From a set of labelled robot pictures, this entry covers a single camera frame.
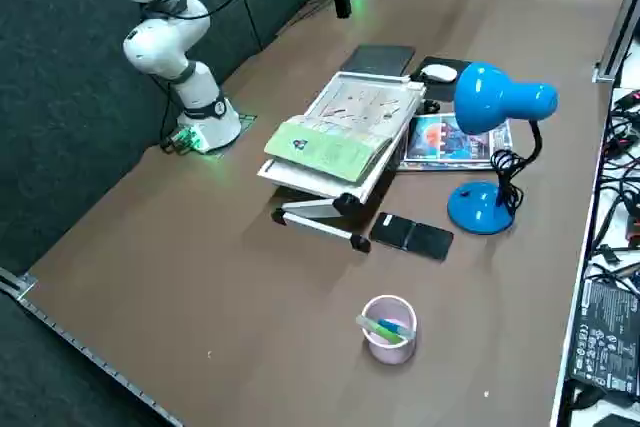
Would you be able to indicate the green covered book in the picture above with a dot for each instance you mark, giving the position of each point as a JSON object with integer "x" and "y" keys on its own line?
{"x": 325, "y": 147}

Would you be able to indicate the blue desk lamp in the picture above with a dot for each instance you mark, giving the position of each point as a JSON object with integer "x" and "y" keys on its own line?
{"x": 480, "y": 97}

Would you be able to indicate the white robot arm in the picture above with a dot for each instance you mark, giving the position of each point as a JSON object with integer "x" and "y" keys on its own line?
{"x": 165, "y": 47}

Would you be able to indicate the white book stand aluminium legs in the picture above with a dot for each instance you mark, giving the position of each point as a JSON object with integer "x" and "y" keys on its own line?
{"x": 310, "y": 179}

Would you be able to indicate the black notebook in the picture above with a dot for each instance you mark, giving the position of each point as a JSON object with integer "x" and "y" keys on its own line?
{"x": 380, "y": 59}

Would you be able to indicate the white computer mouse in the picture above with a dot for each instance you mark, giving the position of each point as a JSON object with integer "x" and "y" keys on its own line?
{"x": 439, "y": 73}

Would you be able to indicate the black mouse pad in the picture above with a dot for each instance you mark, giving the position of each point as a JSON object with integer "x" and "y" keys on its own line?
{"x": 440, "y": 91}

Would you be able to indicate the blue colourful magazine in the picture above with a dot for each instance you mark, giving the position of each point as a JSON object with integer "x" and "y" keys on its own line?
{"x": 430, "y": 142}

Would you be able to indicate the black folding smartphone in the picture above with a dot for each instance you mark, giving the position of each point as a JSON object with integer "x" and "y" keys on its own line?
{"x": 400, "y": 232}

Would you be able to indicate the blue pen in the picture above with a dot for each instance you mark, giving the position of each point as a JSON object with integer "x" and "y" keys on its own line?
{"x": 387, "y": 323}

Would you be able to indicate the green highlighter pen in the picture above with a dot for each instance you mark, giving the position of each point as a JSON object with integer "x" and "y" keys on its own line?
{"x": 387, "y": 333}

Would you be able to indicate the pink pen cup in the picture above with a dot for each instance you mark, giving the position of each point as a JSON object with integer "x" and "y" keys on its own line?
{"x": 390, "y": 354}

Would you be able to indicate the black power adapter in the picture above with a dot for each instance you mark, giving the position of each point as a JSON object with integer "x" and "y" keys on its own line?
{"x": 605, "y": 337}

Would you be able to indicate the aluminium profile post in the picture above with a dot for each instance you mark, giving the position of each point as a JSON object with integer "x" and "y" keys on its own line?
{"x": 617, "y": 32}

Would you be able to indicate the metal table edge rail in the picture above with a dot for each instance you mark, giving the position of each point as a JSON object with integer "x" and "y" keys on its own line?
{"x": 22, "y": 284}

